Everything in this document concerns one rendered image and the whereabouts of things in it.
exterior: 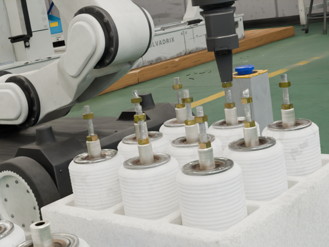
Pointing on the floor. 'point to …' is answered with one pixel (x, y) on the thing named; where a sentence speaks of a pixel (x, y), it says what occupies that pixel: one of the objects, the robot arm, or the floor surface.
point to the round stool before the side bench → (317, 17)
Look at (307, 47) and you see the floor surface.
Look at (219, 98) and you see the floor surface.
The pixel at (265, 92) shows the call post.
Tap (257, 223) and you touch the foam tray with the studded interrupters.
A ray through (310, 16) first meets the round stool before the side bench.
